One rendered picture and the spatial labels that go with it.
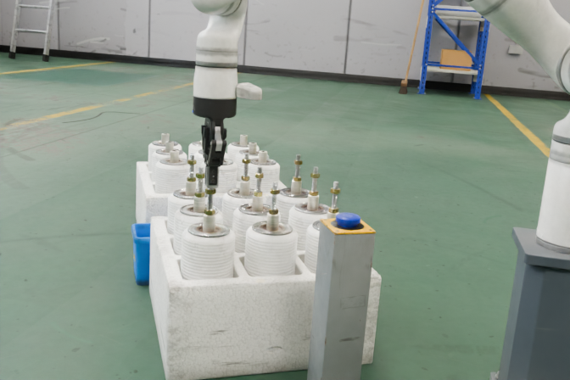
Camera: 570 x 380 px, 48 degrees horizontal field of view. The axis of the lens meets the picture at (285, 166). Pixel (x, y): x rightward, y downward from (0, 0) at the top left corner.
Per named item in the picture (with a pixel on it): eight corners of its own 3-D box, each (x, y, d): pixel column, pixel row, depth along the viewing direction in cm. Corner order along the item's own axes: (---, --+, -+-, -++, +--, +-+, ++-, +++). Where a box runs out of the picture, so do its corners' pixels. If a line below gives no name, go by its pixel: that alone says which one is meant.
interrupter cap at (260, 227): (298, 229, 119) (298, 225, 119) (282, 240, 112) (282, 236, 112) (263, 221, 122) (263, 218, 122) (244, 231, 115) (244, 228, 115)
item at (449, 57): (468, 69, 678) (471, 51, 674) (470, 71, 654) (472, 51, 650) (438, 67, 684) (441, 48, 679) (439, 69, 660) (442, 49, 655)
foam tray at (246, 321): (309, 282, 158) (315, 212, 154) (372, 364, 121) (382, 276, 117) (148, 290, 146) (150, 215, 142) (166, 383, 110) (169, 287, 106)
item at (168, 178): (187, 222, 175) (190, 158, 171) (192, 233, 166) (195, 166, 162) (152, 222, 172) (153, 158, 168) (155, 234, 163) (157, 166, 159)
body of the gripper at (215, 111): (190, 88, 111) (188, 141, 113) (196, 94, 103) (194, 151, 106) (231, 90, 113) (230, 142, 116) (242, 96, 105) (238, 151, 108)
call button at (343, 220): (354, 223, 104) (354, 211, 104) (363, 231, 101) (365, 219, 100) (331, 224, 103) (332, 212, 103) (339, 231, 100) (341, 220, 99)
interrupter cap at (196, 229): (185, 238, 110) (185, 234, 110) (189, 224, 117) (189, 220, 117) (229, 240, 111) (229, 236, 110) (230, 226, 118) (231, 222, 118)
